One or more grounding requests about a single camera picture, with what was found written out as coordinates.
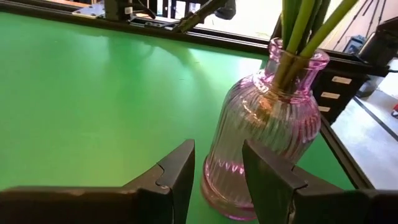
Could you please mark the green table mat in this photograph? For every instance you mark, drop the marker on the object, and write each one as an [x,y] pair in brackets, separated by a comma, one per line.
[77,109]

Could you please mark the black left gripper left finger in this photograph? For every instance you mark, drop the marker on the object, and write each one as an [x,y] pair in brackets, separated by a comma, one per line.
[93,205]

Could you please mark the blue and black box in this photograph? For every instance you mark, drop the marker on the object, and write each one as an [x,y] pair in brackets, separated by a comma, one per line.
[354,45]

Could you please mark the pink ribbed glass vase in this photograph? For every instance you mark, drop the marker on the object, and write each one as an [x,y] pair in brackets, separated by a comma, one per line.
[264,118]

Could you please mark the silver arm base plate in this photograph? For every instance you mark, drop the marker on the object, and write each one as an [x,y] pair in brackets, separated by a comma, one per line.
[88,9]

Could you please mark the black aluminium table frame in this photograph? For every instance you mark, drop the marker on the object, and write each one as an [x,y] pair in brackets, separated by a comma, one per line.
[345,155]

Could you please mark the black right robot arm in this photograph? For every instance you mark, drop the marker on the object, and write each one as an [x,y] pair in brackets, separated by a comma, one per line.
[119,9]

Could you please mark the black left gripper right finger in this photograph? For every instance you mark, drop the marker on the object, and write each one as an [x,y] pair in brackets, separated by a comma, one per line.
[311,205]

